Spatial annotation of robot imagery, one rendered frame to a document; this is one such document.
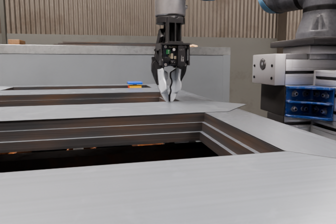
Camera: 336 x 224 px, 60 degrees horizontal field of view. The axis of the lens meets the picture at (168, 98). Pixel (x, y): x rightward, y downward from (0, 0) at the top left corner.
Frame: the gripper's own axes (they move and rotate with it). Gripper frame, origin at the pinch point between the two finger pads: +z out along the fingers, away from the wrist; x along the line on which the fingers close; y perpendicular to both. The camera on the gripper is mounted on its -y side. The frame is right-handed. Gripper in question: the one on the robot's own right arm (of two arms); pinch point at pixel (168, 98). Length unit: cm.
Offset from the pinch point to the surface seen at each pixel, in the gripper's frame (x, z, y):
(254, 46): 181, -29, -282
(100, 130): -17.4, 3.1, 19.8
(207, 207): -10, 0, 56
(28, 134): -29.6, 3.2, 19.8
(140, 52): 2, -14, -71
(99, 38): -19, -37, -288
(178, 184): -11, 0, 52
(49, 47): -40, -16, -71
